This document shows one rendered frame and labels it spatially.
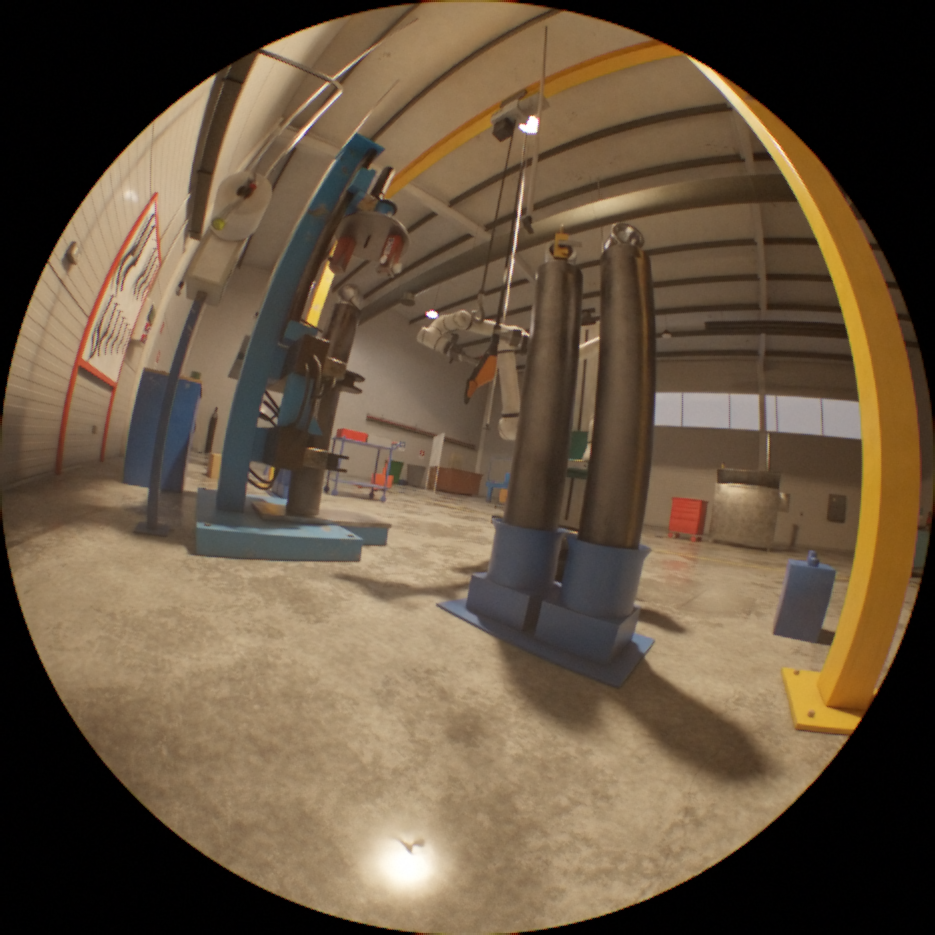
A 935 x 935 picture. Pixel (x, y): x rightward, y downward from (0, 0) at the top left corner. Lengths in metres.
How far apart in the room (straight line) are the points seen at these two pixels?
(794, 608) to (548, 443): 1.41
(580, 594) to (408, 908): 0.91
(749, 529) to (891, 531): 7.17
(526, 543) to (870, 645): 1.19
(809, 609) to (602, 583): 1.16
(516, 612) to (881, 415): 1.32
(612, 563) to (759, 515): 7.30
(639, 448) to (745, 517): 7.22
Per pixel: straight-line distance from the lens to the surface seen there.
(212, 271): 1.80
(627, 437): 1.06
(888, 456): 1.15
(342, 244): 2.65
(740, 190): 6.59
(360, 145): 2.98
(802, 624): 1.85
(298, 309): 2.00
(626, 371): 1.12
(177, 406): 3.09
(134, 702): 0.75
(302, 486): 2.01
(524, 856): 0.56
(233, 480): 1.95
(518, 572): 1.18
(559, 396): 1.23
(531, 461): 1.18
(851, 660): 1.17
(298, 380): 1.74
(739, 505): 8.22
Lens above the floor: 0.48
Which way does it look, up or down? 3 degrees up
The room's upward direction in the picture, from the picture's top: 9 degrees clockwise
